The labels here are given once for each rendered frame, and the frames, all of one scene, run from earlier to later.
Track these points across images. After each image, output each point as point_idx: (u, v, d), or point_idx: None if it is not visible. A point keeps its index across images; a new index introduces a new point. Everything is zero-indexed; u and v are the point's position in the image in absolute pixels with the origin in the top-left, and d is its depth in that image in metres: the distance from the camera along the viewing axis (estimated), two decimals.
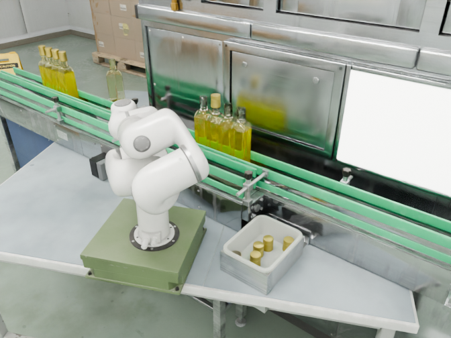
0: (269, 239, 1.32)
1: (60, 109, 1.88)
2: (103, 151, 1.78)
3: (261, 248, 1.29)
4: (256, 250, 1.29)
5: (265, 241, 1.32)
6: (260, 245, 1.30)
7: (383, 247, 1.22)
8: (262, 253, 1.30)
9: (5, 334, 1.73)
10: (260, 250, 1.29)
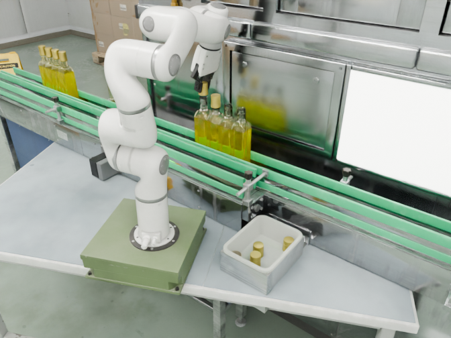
0: (205, 82, 1.47)
1: (60, 109, 1.88)
2: (103, 151, 1.78)
3: (261, 248, 1.29)
4: (256, 250, 1.29)
5: (206, 84, 1.46)
6: (260, 245, 1.30)
7: (383, 247, 1.22)
8: (262, 253, 1.31)
9: (5, 334, 1.73)
10: (260, 250, 1.29)
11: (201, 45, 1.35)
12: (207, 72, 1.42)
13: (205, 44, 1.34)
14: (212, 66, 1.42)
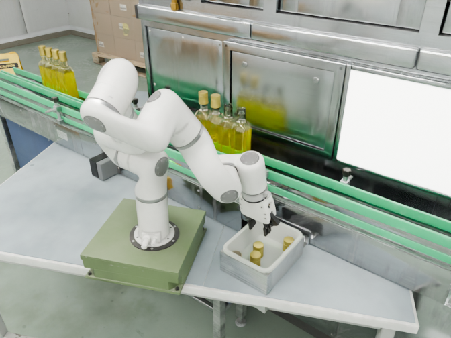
0: (205, 90, 1.49)
1: (60, 109, 1.88)
2: (103, 151, 1.78)
3: (261, 248, 1.29)
4: (256, 250, 1.29)
5: (207, 93, 1.48)
6: (260, 245, 1.30)
7: (383, 247, 1.22)
8: (262, 253, 1.31)
9: (5, 334, 1.73)
10: (260, 250, 1.29)
11: None
12: (249, 216, 1.22)
13: None
14: (254, 214, 1.19)
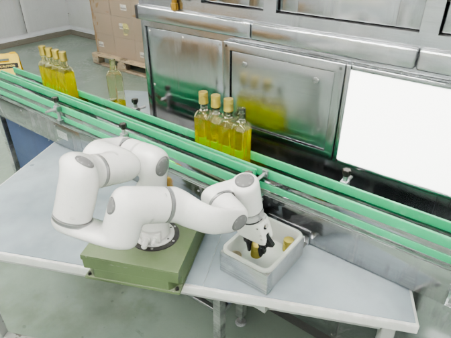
0: (205, 90, 1.49)
1: (60, 109, 1.88)
2: None
3: (233, 98, 1.43)
4: (233, 102, 1.43)
5: (207, 93, 1.48)
6: (229, 98, 1.43)
7: (383, 247, 1.22)
8: None
9: (5, 334, 1.73)
10: (233, 100, 1.43)
11: None
12: (246, 237, 1.20)
13: None
14: (249, 235, 1.18)
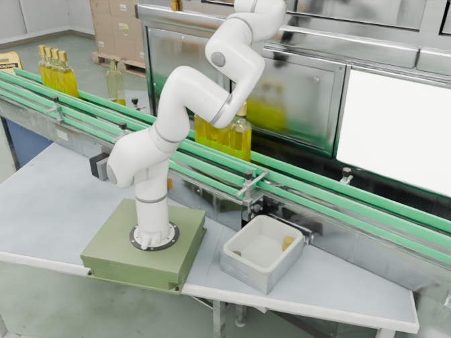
0: None
1: (60, 109, 1.88)
2: (103, 151, 1.78)
3: None
4: None
5: None
6: None
7: (383, 247, 1.22)
8: None
9: (5, 334, 1.73)
10: None
11: None
12: None
13: None
14: None
